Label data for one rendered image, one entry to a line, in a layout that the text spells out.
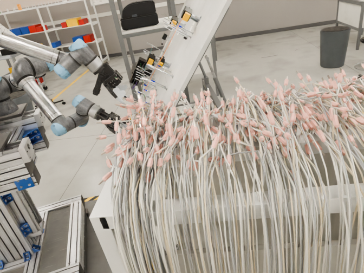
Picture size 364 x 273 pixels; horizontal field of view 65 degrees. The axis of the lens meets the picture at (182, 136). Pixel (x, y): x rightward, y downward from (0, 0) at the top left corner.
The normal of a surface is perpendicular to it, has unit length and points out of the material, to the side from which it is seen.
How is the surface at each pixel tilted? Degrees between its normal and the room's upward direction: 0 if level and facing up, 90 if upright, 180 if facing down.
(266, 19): 90
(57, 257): 0
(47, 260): 0
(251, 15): 90
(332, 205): 90
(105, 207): 0
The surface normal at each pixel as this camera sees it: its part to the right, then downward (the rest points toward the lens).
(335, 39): -0.33, 0.55
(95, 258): -0.15, -0.87
